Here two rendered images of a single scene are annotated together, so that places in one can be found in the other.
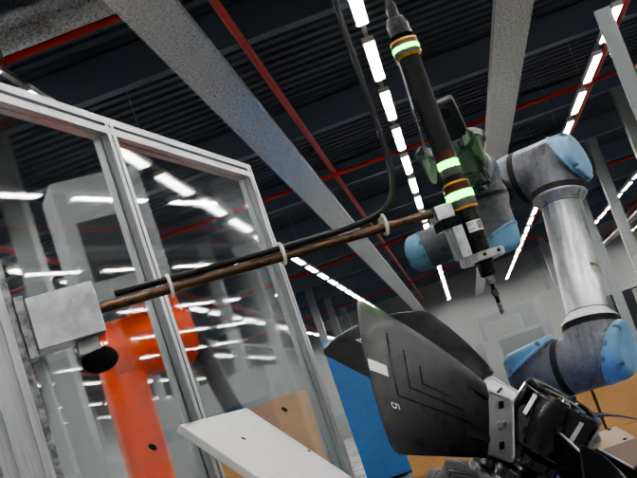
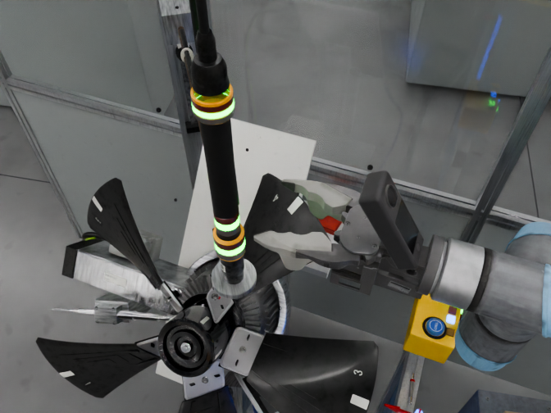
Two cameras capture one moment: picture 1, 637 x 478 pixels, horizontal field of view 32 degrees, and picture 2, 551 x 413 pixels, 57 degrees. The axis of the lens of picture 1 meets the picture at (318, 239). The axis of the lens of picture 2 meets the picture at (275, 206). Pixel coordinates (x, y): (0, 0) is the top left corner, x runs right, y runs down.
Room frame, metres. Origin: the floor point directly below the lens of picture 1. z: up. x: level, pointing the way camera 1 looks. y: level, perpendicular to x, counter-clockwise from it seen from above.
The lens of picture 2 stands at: (1.81, -0.63, 2.14)
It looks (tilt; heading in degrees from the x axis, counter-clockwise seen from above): 51 degrees down; 96
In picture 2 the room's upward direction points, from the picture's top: straight up
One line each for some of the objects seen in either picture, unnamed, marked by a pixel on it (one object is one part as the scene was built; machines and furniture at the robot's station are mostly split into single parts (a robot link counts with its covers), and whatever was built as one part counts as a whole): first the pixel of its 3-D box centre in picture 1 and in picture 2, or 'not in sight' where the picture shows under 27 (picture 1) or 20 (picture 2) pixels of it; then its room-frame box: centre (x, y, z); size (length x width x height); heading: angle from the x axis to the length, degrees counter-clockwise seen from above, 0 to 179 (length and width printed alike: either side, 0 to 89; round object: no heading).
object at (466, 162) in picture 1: (464, 166); (384, 254); (1.91, -0.28, 1.63); 0.12 x 0.08 x 0.09; 165
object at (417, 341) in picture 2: not in sight; (433, 320); (2.13, -0.03, 1.02); 0.16 x 0.10 x 0.11; 75
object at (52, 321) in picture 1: (59, 321); (178, 16); (1.49, 0.36, 1.54); 0.10 x 0.07 x 0.08; 110
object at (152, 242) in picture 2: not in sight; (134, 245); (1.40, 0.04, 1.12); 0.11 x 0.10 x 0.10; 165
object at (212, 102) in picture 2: (406, 49); (212, 102); (1.70, -0.23, 1.80); 0.04 x 0.04 x 0.03
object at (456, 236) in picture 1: (466, 232); (230, 256); (1.70, -0.22, 1.50); 0.09 x 0.07 x 0.10; 110
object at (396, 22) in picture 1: (438, 136); (224, 194); (1.70, -0.23, 1.66); 0.04 x 0.04 x 0.46
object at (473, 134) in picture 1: (478, 147); (293, 254); (1.80, -0.29, 1.64); 0.09 x 0.03 x 0.06; 7
